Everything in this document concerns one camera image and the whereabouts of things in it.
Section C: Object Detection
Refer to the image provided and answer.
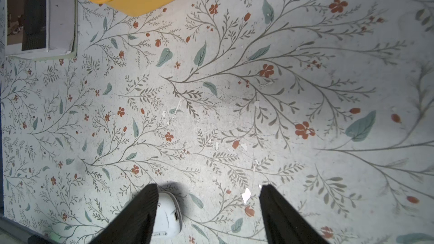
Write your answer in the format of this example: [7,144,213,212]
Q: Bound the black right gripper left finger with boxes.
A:
[91,184,159,244]

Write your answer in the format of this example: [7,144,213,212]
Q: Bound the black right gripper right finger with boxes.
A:
[259,185,327,244]

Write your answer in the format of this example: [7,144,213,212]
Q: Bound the white mouse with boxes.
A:
[152,192,183,238]

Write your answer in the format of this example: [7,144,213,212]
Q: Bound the floral table mat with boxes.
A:
[1,0,434,244]

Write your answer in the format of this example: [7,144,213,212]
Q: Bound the interior design trends book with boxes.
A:
[1,0,78,61]

